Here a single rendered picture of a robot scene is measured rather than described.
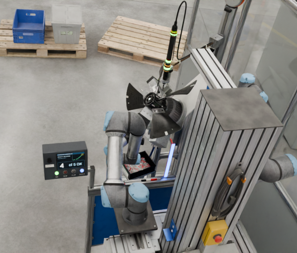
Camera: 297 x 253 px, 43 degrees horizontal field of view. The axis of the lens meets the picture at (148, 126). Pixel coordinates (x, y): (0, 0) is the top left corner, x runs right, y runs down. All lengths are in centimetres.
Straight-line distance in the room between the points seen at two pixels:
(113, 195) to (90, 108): 261
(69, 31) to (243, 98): 409
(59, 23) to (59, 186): 243
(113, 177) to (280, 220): 128
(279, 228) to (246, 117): 152
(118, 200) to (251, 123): 93
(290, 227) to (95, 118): 257
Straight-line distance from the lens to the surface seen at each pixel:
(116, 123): 211
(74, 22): 538
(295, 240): 274
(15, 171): 390
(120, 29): 602
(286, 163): 199
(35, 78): 507
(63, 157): 230
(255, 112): 150
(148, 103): 276
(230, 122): 141
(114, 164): 210
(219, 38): 299
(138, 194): 208
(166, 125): 262
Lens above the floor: 288
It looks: 41 degrees down
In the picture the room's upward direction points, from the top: 10 degrees clockwise
